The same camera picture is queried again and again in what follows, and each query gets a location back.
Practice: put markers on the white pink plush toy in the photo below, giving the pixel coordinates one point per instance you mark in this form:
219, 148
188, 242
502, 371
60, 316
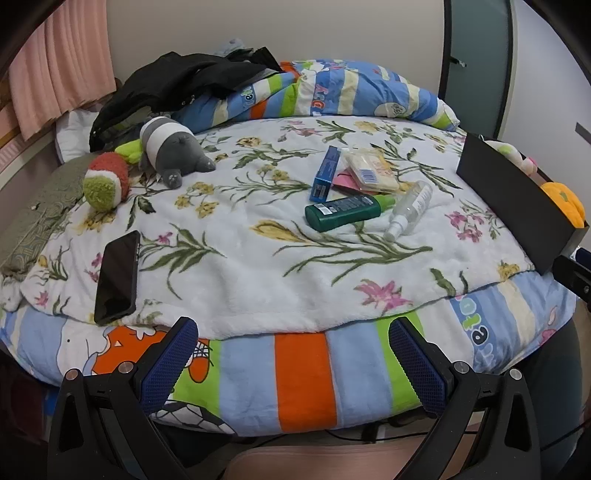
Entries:
505, 150

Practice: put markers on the clear spray bottle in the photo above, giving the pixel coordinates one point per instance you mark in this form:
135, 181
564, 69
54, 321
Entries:
411, 207

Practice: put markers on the white pillow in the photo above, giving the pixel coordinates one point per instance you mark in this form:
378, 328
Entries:
74, 134

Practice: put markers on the pink striped window ledge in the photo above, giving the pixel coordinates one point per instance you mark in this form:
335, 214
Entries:
11, 152

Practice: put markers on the striped cartoon duvet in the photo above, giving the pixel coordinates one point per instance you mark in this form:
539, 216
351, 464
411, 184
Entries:
332, 92

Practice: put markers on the white floral blanket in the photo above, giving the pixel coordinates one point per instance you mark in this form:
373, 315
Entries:
240, 258

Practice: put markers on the grey green patterned pillow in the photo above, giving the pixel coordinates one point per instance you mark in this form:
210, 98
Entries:
37, 221

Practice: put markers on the black smartphone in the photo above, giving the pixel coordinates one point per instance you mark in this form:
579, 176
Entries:
117, 277

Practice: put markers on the black jacket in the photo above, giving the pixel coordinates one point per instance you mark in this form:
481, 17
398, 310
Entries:
175, 78

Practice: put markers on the grey blue cloth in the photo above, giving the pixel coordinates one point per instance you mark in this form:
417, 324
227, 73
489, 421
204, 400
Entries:
233, 46

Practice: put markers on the blue cardboard box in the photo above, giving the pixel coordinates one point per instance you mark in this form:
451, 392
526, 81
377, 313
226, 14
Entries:
325, 170

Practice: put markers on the pink curtain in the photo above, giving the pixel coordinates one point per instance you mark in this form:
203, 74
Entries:
60, 60

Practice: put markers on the green bottle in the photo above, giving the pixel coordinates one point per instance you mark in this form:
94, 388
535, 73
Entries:
341, 210

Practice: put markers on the orange plush toy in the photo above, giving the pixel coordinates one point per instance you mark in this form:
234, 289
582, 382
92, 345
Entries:
561, 198

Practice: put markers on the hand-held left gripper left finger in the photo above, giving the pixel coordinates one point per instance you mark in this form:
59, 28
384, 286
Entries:
168, 364

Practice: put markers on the red green plush toy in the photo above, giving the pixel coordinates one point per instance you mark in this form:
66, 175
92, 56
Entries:
108, 170

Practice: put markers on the black container box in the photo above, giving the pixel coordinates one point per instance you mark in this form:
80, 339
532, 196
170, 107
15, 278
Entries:
503, 194

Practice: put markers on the grey wardrobe door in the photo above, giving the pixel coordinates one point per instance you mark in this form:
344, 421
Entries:
480, 55

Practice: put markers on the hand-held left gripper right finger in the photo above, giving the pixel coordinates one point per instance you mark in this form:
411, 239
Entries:
418, 364

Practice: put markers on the pink paper envelope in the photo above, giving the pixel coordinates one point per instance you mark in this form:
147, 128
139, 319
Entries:
344, 181

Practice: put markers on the grey white plush toy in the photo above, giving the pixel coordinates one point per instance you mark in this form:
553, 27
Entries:
171, 143

